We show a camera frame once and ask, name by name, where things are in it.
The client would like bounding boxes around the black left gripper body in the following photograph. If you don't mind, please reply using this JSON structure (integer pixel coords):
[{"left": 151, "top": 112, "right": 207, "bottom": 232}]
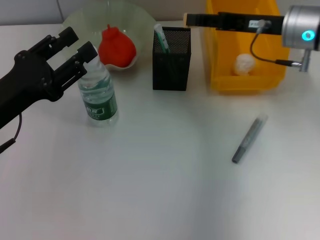
[{"left": 0, "top": 48, "right": 65, "bottom": 130}]

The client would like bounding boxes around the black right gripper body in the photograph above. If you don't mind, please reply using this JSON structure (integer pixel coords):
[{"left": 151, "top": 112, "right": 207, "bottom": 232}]
[{"left": 216, "top": 11, "right": 286, "bottom": 36}]

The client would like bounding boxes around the white paper ball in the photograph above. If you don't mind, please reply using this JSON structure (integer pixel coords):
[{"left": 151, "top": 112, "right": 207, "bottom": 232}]
[{"left": 232, "top": 53, "right": 258, "bottom": 76}]

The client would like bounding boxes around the clear green-label water bottle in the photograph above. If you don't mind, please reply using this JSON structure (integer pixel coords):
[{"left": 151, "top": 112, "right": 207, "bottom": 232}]
[{"left": 77, "top": 46, "right": 119, "bottom": 128}]

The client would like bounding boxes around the green utility knife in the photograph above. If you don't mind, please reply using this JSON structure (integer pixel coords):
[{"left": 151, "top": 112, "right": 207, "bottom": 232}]
[{"left": 154, "top": 23, "right": 173, "bottom": 76}]

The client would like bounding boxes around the red-orange fruit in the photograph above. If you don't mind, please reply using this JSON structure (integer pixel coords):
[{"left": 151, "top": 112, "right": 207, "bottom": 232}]
[{"left": 98, "top": 24, "right": 138, "bottom": 68}]

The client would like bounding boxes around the grey pen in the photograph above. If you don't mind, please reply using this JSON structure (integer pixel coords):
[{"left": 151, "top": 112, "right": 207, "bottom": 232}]
[{"left": 231, "top": 113, "right": 269, "bottom": 165}]

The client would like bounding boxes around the black mesh pen holder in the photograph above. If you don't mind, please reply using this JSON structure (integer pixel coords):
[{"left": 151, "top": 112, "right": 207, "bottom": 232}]
[{"left": 151, "top": 25, "right": 193, "bottom": 92}]

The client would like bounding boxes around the pale green glass fruit plate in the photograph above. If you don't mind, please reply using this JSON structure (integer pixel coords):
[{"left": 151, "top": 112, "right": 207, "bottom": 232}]
[{"left": 62, "top": 0, "right": 155, "bottom": 72}]

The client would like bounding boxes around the yellow plastic bin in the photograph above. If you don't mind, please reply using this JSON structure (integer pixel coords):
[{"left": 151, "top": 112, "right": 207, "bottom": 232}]
[{"left": 204, "top": 0, "right": 292, "bottom": 96}]

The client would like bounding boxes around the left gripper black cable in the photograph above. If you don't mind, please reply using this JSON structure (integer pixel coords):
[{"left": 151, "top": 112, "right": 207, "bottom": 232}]
[{"left": 0, "top": 113, "right": 23, "bottom": 154}]

